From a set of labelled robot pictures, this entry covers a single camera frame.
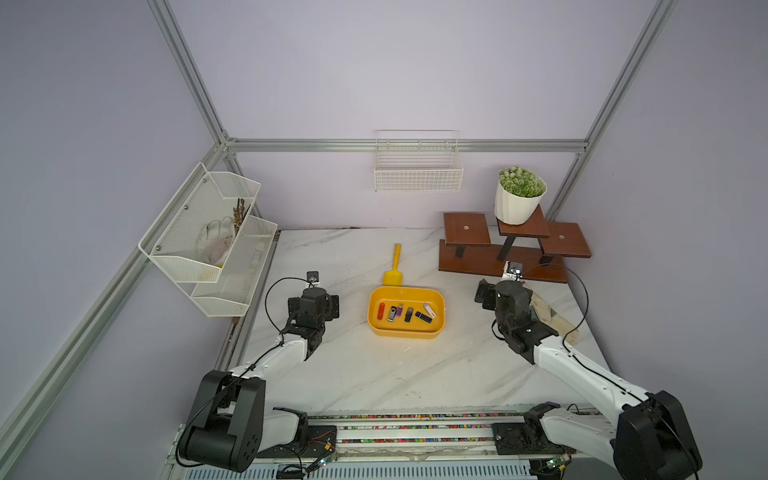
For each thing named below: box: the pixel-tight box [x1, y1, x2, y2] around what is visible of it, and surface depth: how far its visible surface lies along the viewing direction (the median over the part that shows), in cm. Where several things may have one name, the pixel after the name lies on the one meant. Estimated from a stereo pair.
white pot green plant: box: [494, 166, 548, 225], surface depth 85 cm
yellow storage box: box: [367, 286, 447, 339], surface depth 98 cm
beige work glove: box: [522, 282, 579, 345], surface depth 97 cm
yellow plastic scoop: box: [382, 243, 403, 287], surface depth 110 cm
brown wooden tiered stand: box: [438, 204, 592, 284], surface depth 103 cm
